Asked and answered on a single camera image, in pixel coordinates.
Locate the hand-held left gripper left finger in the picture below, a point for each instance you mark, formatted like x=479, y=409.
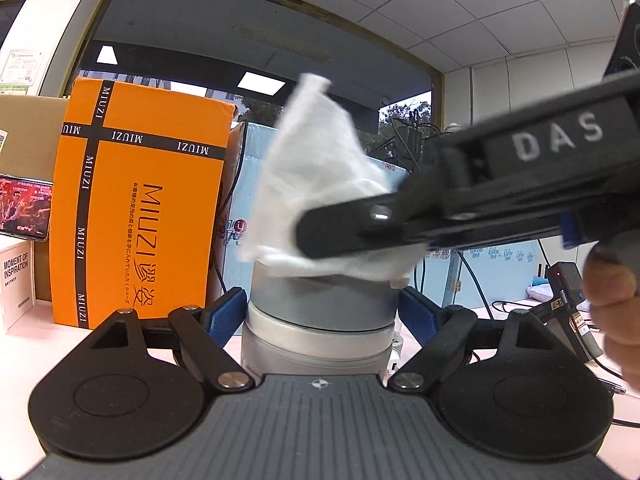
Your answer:
x=225, y=317

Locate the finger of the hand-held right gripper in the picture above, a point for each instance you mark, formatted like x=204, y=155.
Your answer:
x=345, y=230

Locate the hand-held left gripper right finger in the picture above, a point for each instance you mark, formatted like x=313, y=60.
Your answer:
x=417, y=315

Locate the white tissue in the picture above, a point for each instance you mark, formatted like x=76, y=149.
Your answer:
x=320, y=160

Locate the light grey round container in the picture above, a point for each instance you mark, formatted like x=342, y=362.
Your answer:
x=320, y=310

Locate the person's right hand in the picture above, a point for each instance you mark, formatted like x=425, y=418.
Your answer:
x=620, y=310

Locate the light blue printed box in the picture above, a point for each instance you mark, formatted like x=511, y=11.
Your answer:
x=505, y=275

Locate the row of black chargers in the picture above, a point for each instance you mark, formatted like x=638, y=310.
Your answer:
x=415, y=135

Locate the small black charger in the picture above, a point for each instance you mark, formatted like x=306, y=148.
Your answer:
x=565, y=282

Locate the orange box with black tape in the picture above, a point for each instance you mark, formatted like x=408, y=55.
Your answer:
x=150, y=210

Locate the white box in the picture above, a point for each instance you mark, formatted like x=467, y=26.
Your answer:
x=15, y=285

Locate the smartphone with lit screen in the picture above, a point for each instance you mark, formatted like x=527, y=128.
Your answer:
x=25, y=207

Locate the brown cardboard box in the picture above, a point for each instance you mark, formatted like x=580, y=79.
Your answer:
x=30, y=125

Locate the green bordered wall notice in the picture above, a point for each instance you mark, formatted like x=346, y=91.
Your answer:
x=20, y=67

